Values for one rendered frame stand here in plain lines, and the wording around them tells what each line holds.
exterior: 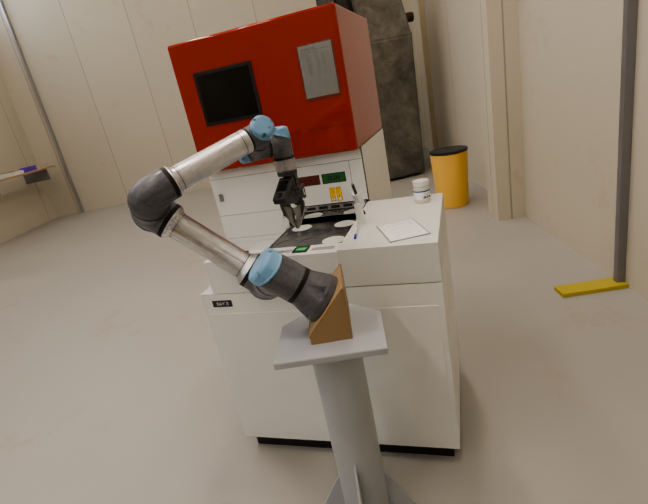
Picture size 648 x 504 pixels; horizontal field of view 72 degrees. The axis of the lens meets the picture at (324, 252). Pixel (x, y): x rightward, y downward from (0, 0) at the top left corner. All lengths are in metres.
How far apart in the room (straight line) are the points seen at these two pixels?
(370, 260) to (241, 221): 1.02
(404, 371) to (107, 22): 9.44
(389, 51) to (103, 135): 6.31
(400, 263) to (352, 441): 0.60
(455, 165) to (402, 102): 2.08
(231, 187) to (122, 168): 8.23
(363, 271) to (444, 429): 0.73
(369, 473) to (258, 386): 0.64
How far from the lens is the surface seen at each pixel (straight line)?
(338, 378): 1.39
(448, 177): 5.06
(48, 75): 10.97
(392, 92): 6.80
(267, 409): 2.09
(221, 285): 1.81
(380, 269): 1.56
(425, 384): 1.79
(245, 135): 1.40
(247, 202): 2.34
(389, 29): 6.87
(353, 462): 1.61
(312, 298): 1.27
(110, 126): 10.47
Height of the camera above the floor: 1.50
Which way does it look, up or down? 20 degrees down
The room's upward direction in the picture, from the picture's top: 12 degrees counter-clockwise
